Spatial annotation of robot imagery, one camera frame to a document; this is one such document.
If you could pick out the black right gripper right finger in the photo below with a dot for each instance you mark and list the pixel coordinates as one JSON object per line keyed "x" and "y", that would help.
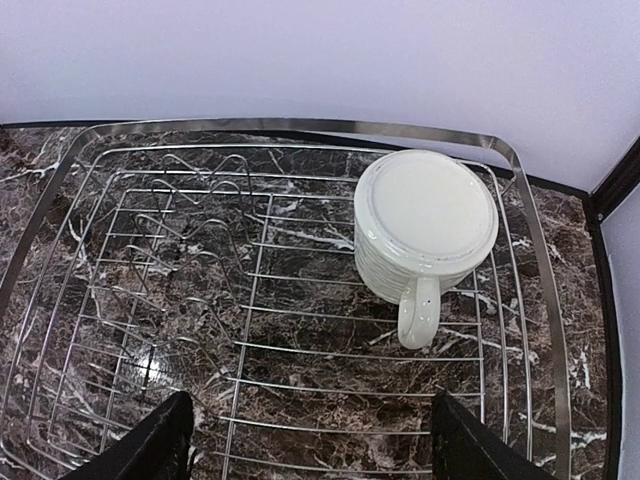
{"x": 464, "y": 448}

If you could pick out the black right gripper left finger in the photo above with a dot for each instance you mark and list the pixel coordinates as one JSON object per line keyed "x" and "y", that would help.
{"x": 156, "y": 448}

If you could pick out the cream ceramic mug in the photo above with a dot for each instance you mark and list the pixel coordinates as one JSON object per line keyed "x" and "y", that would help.
{"x": 422, "y": 222}

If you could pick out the metal wire dish rack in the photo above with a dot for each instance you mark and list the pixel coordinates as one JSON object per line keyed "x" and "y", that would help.
{"x": 211, "y": 263}

